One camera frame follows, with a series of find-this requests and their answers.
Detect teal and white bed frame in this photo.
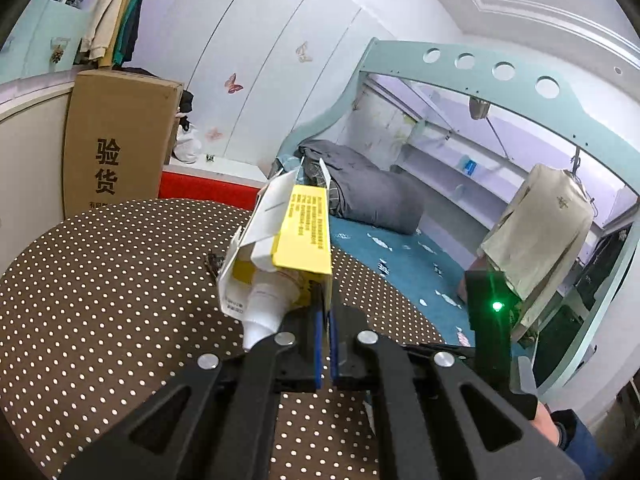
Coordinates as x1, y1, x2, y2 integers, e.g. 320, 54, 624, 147
260, 37, 640, 396

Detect brown cardboard box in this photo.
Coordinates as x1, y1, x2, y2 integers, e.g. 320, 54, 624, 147
62, 70, 185, 211

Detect white wardrobe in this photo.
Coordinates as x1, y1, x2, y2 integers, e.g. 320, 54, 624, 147
132, 0, 396, 181

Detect grey duvet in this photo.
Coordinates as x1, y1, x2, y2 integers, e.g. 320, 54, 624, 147
297, 140, 426, 235

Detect person's right forearm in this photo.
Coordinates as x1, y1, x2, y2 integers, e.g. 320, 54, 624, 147
529, 400, 613, 476

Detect white plastic bag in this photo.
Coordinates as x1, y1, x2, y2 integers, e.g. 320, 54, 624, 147
172, 127, 203, 165

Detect green hanging garment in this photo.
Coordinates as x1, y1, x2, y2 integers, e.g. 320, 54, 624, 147
112, 0, 149, 67

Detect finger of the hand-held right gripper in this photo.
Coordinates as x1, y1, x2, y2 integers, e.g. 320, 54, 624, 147
402, 342, 478, 360

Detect beige hanging shirt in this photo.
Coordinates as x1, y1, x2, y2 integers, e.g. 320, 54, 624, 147
477, 164, 596, 328

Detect yellow white cardboard box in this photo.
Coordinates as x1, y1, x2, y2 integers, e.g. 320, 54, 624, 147
218, 169, 333, 326

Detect light teal cabinet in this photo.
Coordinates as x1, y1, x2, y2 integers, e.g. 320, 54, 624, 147
0, 0, 93, 83

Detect white tube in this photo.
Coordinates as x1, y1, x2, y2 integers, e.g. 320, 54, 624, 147
242, 255, 301, 352

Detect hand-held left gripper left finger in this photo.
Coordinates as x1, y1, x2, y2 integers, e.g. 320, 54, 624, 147
60, 307, 326, 480

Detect red storage box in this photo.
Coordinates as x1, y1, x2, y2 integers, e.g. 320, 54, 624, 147
159, 170, 266, 211

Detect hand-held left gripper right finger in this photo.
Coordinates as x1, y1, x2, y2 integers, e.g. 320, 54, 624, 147
327, 307, 586, 480

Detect teal candy-print blanket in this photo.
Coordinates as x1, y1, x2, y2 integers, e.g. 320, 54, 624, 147
327, 217, 481, 348

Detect beige hanging clothes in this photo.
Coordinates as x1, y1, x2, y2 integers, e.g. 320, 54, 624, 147
80, 0, 133, 68

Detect black cloth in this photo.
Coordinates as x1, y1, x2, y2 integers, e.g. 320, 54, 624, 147
175, 89, 197, 133

